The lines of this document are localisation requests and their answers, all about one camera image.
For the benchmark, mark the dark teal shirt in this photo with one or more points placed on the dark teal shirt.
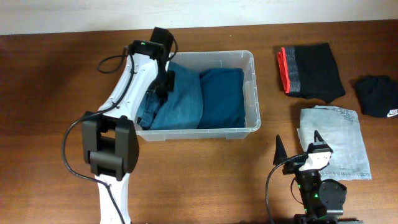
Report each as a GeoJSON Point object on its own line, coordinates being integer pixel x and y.
{"type": "Point", "coordinates": [223, 101]}

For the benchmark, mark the blue denim jeans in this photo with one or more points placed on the blue denim jeans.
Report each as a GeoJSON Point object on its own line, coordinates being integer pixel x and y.
{"type": "Point", "coordinates": [182, 108]}

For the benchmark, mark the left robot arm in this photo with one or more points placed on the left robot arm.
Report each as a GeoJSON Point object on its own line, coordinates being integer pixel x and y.
{"type": "Point", "coordinates": [110, 145]}

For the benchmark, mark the folded light grey jeans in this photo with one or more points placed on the folded light grey jeans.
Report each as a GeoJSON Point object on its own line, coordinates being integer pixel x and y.
{"type": "Point", "coordinates": [340, 129]}

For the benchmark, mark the clear plastic storage bin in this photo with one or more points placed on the clear plastic storage bin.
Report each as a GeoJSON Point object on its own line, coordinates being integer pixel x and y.
{"type": "Point", "coordinates": [199, 61]}

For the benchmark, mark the black garment white logo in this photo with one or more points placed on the black garment white logo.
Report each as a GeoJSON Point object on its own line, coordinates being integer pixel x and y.
{"type": "Point", "coordinates": [377, 95]}

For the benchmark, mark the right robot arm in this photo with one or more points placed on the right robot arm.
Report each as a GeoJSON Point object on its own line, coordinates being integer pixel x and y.
{"type": "Point", "coordinates": [322, 200]}

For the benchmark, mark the black shorts red waistband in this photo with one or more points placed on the black shorts red waistband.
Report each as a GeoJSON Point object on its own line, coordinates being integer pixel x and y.
{"type": "Point", "coordinates": [310, 72]}

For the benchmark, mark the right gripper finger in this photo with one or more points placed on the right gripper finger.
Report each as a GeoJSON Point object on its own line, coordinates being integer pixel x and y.
{"type": "Point", "coordinates": [318, 138]}
{"type": "Point", "coordinates": [280, 155]}

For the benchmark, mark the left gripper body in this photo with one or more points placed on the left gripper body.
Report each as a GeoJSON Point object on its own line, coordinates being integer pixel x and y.
{"type": "Point", "coordinates": [162, 86]}

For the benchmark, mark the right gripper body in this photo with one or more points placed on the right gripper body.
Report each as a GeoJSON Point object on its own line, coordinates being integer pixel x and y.
{"type": "Point", "coordinates": [310, 177]}

